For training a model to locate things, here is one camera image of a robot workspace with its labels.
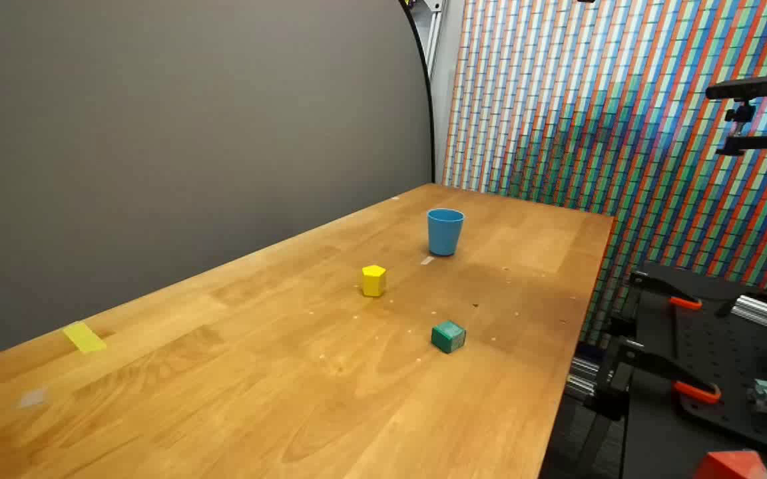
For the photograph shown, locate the orange-handled black clamp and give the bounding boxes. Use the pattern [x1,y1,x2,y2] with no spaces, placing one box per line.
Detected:
[599,336,723,409]
[625,270,707,318]

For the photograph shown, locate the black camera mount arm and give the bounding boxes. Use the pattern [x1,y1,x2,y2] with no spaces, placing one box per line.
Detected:
[712,98,767,161]

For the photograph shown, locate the yellow wooden block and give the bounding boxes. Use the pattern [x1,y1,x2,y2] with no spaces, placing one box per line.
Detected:
[358,260,389,302]

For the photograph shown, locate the red block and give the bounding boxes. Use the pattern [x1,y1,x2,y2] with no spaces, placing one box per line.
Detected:
[690,447,767,479]

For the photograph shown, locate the black curved cable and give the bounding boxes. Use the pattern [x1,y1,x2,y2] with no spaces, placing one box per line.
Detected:
[395,0,438,186]

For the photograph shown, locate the blue plastic cup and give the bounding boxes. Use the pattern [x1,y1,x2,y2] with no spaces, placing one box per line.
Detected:
[422,205,469,260]

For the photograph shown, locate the black camera bar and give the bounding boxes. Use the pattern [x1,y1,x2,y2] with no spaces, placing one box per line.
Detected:
[702,73,767,101]

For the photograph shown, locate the silver aluminium extrusion bar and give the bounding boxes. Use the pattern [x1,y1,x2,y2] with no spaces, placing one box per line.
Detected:
[727,292,767,330]

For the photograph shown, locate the green wooden block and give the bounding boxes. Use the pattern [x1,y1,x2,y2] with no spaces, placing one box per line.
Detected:
[429,320,469,358]

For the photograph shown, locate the yellow tape strip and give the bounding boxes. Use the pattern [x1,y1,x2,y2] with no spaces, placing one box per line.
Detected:
[61,320,108,359]

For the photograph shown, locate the grey vertical frame post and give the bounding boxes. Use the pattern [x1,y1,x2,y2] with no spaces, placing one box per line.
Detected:
[417,0,469,190]

